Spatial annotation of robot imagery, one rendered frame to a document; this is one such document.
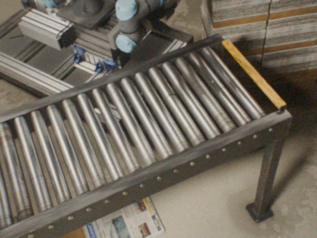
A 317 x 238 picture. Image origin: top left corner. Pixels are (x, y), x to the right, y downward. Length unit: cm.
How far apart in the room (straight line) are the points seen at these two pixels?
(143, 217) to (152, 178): 82
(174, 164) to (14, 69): 164
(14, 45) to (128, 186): 183
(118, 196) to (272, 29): 133
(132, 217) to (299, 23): 136
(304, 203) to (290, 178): 16
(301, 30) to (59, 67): 147
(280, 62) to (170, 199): 103
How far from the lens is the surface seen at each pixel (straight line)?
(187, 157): 145
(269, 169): 184
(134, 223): 222
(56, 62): 280
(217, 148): 147
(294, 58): 256
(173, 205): 226
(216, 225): 221
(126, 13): 149
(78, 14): 205
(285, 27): 236
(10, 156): 161
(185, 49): 182
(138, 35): 157
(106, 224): 224
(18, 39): 307
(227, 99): 162
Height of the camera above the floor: 202
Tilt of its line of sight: 51 degrees down
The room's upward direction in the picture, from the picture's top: 8 degrees counter-clockwise
